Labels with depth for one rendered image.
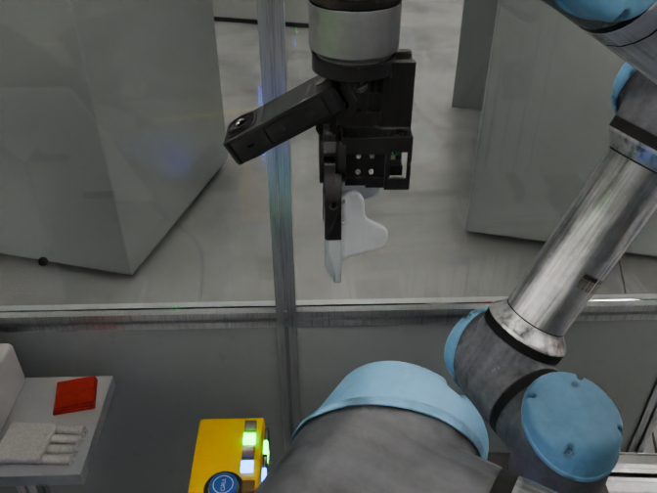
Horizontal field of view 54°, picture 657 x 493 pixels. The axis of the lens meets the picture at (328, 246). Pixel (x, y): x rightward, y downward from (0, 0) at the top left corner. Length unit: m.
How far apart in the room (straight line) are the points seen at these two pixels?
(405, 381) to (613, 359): 1.31
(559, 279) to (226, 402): 0.89
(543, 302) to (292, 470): 0.64
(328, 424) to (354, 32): 0.34
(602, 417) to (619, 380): 0.79
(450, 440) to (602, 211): 0.60
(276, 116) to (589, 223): 0.44
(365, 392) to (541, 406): 0.56
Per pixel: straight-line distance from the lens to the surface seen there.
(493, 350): 0.88
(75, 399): 1.39
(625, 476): 1.22
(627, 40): 0.52
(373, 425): 0.26
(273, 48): 1.05
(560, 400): 0.83
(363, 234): 0.59
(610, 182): 0.83
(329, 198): 0.56
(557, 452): 0.80
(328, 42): 0.53
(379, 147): 0.56
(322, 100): 0.55
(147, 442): 1.66
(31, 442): 1.35
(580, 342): 1.49
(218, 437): 1.01
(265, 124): 0.56
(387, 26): 0.53
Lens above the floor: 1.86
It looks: 35 degrees down
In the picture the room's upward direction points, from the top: straight up
